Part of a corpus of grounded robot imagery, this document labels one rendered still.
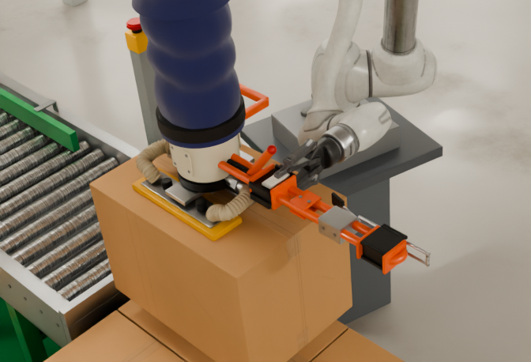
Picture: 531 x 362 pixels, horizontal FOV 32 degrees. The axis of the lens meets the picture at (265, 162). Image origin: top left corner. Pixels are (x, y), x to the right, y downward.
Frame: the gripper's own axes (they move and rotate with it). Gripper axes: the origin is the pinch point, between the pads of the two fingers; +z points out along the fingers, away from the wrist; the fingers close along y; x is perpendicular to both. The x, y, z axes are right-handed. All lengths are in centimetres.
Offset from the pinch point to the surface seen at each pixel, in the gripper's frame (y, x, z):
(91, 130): 56, 137, -32
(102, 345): 62, 47, 32
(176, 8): -46, 18, 8
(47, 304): 57, 70, 35
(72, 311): 57, 60, 32
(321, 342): 62, -2, -10
